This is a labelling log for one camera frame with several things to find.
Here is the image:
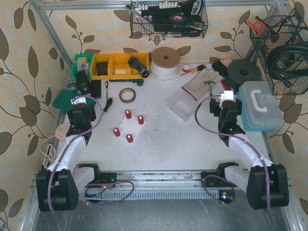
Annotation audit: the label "black battery charger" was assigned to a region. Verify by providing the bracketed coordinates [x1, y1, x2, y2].
[76, 71, 91, 95]

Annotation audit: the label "black disc spool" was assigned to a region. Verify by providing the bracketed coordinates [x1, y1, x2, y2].
[226, 59, 262, 90]

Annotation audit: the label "brown tape roll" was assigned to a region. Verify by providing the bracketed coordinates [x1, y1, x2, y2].
[119, 88, 136, 103]

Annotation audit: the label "short red spring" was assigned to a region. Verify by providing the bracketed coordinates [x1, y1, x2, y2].
[126, 134, 134, 143]
[138, 115, 144, 125]

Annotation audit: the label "right wire basket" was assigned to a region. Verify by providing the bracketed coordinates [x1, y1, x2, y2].
[249, 14, 308, 95]

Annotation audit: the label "grey pipe fitting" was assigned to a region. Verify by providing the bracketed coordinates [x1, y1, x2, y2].
[128, 57, 150, 78]

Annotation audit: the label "large black orange screwdriver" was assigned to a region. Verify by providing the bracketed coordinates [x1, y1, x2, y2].
[103, 97, 114, 112]

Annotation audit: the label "small yellow black screwdriver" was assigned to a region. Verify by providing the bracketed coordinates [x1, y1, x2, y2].
[105, 80, 108, 100]

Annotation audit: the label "black electrical tape roll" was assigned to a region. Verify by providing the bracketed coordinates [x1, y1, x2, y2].
[168, 13, 188, 25]

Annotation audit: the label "pink round power socket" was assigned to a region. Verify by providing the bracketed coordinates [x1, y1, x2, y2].
[55, 123, 70, 142]

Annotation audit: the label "green plastic case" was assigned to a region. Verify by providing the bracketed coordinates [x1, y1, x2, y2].
[52, 90, 86, 112]

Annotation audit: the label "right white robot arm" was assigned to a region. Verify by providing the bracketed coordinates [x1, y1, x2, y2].
[209, 99, 289, 210]

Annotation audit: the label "orange handled pliers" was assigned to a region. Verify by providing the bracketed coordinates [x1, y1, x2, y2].
[245, 16, 269, 36]

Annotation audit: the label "clear plastic spring tray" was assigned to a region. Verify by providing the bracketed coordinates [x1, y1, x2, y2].
[168, 90, 198, 122]

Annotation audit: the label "white cable spool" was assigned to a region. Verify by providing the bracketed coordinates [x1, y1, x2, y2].
[150, 47, 180, 81]

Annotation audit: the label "large red spring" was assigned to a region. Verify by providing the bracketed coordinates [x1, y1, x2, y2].
[113, 128, 121, 137]
[125, 110, 132, 119]

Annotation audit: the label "yellow black bit driver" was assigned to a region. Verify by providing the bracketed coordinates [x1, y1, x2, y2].
[180, 64, 206, 76]

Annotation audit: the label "green clamp tool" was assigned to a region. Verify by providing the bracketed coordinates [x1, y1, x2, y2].
[109, 79, 144, 87]

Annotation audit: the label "aluminium rail base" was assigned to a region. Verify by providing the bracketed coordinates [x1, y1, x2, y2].
[31, 169, 292, 201]

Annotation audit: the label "white work glove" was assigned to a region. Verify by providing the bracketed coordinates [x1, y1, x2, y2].
[181, 68, 223, 101]

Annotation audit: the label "black box in bin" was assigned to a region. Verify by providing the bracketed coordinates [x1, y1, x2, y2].
[96, 62, 108, 76]

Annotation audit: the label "black coiled hose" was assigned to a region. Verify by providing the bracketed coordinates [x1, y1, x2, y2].
[267, 15, 308, 81]

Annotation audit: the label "green storage bin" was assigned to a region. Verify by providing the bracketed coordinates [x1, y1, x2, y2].
[71, 54, 93, 80]

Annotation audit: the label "teal clear toolbox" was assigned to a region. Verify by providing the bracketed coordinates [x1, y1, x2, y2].
[237, 81, 283, 132]

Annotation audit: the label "small claw hammer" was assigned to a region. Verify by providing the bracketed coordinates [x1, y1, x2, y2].
[204, 80, 215, 99]

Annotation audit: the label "red white tape roll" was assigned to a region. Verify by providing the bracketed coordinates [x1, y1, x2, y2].
[182, 64, 191, 73]

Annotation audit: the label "yellow storage bin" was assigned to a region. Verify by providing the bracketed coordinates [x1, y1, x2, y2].
[90, 53, 111, 80]
[108, 53, 130, 80]
[128, 52, 150, 79]

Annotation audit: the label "white peg base plate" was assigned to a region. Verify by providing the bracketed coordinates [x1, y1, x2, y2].
[113, 115, 146, 145]

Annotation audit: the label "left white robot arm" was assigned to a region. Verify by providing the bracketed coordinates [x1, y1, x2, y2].
[36, 103, 100, 212]

